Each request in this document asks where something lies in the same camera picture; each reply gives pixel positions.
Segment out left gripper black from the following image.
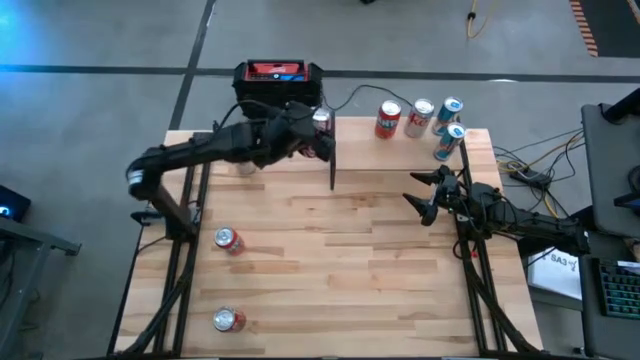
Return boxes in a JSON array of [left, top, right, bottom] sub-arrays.
[[251, 100, 337, 167]]

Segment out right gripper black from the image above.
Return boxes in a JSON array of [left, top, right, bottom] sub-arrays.
[[401, 166, 475, 228]]

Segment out red Coca-Cola can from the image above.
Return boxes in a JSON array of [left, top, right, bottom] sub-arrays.
[[302, 107, 334, 159], [212, 305, 248, 334]]

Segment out blue silver slim energy can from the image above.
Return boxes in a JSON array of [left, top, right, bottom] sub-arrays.
[[432, 95, 465, 137], [433, 121, 468, 163]]

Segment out red blue Fanta can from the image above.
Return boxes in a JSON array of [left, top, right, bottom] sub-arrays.
[[213, 225, 247, 258], [374, 98, 403, 141]]

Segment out black portable power station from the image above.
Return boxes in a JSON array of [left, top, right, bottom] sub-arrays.
[[232, 58, 325, 120]]

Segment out black power strip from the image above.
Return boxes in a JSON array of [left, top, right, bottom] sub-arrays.
[[508, 167, 554, 190]]

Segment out white printed paper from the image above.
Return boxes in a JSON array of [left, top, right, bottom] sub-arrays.
[[526, 246, 584, 302]]

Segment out dark grey desk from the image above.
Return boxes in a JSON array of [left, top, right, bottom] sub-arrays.
[[579, 87, 640, 239]]

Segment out black backlit keyboard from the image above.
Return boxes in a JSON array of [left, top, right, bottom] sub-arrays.
[[596, 257, 640, 321]]

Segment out black desk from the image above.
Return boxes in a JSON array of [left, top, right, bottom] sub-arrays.
[[578, 252, 640, 360]]

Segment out black mat hazard stripe edge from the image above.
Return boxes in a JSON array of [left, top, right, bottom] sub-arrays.
[[568, 0, 640, 59]]

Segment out grey metal desk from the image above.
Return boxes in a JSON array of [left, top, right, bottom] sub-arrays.
[[0, 214, 83, 360]]

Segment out black device blue light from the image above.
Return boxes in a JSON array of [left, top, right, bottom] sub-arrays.
[[0, 183, 32, 224]]

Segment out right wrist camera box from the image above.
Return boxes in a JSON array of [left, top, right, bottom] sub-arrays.
[[437, 175, 460, 200]]

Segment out black power cable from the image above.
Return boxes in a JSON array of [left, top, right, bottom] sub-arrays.
[[319, 83, 417, 114]]

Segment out black aluminium table frame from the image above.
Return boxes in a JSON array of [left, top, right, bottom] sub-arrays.
[[107, 130, 546, 359]]

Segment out tangled cables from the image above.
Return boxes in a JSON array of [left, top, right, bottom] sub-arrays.
[[492, 127, 586, 221]]

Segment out yellow extension cable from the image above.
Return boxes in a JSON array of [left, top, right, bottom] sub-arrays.
[[466, 0, 501, 40]]

